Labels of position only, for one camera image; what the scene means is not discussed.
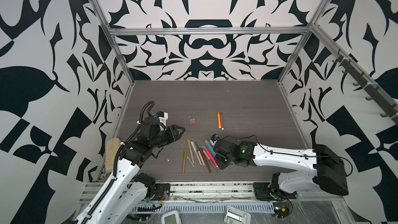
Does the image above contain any blue marker pen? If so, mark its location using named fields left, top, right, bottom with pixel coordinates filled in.
left=205, top=140, right=216, bottom=157

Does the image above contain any purple marker pen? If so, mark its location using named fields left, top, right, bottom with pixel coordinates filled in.
left=219, top=112, right=224, bottom=130

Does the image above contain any orange marker pen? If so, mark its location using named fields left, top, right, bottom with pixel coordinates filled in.
left=217, top=112, right=222, bottom=129

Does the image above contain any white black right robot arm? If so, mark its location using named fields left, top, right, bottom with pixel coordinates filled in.
left=213, top=135, right=349, bottom=201

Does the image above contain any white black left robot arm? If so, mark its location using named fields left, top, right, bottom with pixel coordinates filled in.
left=73, top=101, right=185, bottom=224

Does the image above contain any tan marker pen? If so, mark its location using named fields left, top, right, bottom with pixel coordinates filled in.
left=187, top=139, right=195, bottom=165

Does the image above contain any brown marker pen far left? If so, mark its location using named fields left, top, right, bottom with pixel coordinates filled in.
left=181, top=148, right=187, bottom=176

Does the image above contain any light pink marker pen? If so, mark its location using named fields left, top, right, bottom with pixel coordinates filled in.
left=190, top=141, right=203, bottom=166

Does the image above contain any dark brown marker pen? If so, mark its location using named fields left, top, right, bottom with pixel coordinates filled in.
left=201, top=151, right=212, bottom=173

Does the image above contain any beige sponge block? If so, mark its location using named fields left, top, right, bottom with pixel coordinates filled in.
left=105, top=138, right=121, bottom=173

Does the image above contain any small electronics board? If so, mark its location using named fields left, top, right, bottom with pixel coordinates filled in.
left=274, top=201, right=293, bottom=219

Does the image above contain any white handheld device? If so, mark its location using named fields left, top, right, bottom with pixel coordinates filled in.
left=161, top=210, right=182, bottom=224

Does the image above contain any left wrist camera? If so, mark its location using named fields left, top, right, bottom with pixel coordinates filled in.
left=155, top=111, right=169, bottom=129

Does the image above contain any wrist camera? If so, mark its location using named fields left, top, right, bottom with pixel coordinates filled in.
left=155, top=111, right=169, bottom=129
left=210, top=134, right=220, bottom=146

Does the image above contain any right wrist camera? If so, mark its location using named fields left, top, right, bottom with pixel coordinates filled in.
left=210, top=134, right=220, bottom=146

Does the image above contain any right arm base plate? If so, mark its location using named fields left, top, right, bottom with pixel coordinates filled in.
left=253, top=183, right=279, bottom=201

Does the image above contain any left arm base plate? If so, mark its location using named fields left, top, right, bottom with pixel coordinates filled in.
left=152, top=183, right=171, bottom=201

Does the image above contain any silver metal bracket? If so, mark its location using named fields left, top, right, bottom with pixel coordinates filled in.
left=223, top=205, right=251, bottom=224

